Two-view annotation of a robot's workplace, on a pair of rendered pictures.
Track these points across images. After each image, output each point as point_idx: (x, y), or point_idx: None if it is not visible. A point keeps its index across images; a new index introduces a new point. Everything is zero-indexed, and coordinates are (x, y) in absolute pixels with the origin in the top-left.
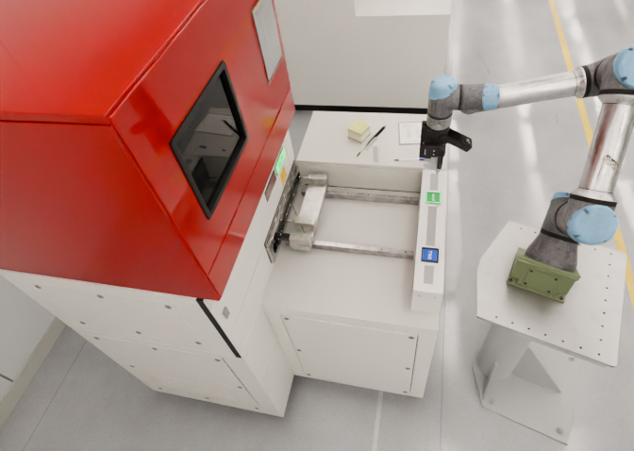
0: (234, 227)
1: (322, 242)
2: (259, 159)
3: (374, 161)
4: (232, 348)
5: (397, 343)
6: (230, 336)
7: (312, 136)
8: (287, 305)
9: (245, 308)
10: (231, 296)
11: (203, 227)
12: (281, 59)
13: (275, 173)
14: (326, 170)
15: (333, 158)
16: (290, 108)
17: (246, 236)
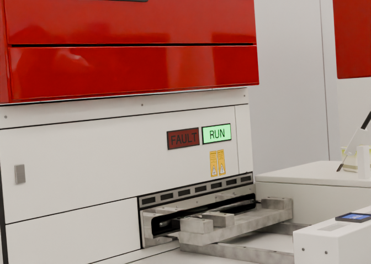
0: (78, 57)
1: (227, 244)
2: (159, 47)
3: (359, 178)
4: (5, 260)
5: None
6: (9, 221)
7: (297, 168)
8: None
9: (57, 229)
10: (41, 171)
11: None
12: None
13: (201, 137)
14: (292, 193)
15: (305, 175)
16: (246, 65)
17: (107, 137)
